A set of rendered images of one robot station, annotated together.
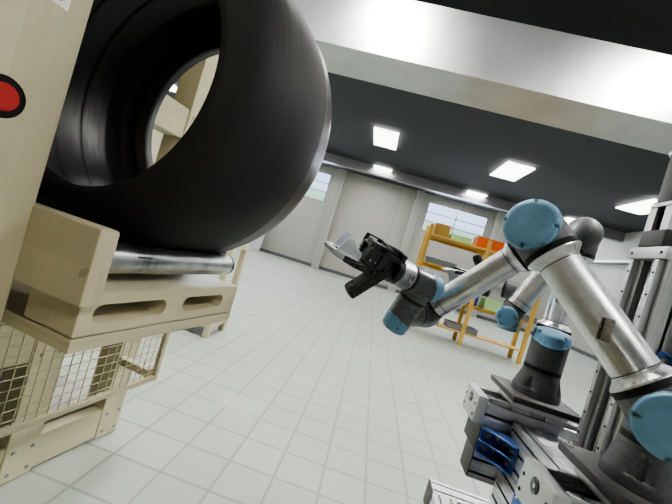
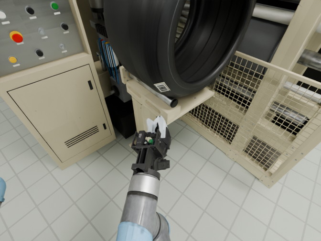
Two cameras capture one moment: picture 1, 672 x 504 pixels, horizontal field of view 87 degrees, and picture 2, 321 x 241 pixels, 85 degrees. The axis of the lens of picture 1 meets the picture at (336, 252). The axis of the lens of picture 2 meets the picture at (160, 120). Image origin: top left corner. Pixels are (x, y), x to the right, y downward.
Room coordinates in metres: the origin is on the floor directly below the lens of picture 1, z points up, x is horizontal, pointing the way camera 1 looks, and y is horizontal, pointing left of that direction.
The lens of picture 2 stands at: (1.07, -0.31, 1.42)
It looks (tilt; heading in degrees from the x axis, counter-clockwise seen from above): 46 degrees down; 124
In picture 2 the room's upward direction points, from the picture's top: straight up
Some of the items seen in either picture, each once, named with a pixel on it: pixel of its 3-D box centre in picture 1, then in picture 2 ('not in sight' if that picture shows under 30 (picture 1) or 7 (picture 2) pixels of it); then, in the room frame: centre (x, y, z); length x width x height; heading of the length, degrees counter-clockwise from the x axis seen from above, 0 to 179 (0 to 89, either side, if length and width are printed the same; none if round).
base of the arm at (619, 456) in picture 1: (649, 462); not in sight; (0.72, -0.74, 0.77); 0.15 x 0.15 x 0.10
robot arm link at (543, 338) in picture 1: (548, 348); not in sight; (1.22, -0.80, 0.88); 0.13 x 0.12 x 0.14; 148
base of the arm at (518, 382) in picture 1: (538, 380); not in sight; (1.22, -0.79, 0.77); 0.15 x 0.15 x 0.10
